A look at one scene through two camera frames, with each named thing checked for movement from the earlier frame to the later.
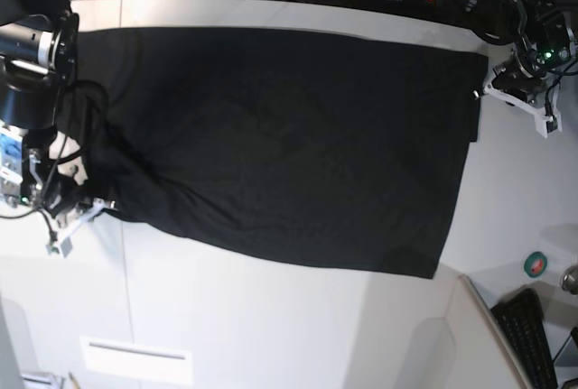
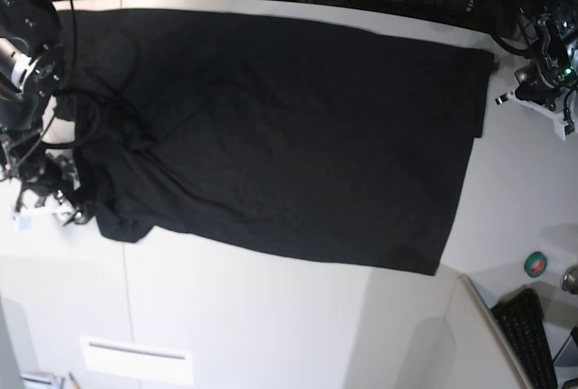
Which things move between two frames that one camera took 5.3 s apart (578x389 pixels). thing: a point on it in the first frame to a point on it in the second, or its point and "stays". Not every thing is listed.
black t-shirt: (347, 149) stays
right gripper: (510, 77) to (545, 81)
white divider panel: (486, 356) stays
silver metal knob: (569, 281) stays
